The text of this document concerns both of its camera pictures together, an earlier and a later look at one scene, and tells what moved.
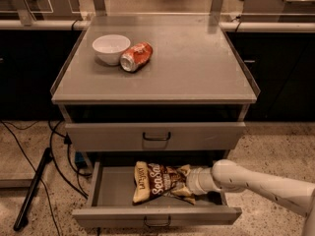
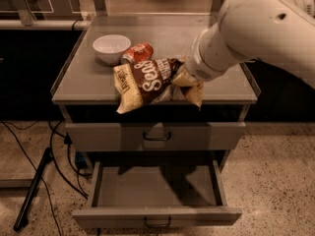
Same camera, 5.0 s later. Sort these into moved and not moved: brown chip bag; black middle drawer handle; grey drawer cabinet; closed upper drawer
Moved: brown chip bag
Not moved: closed upper drawer; grey drawer cabinet; black middle drawer handle
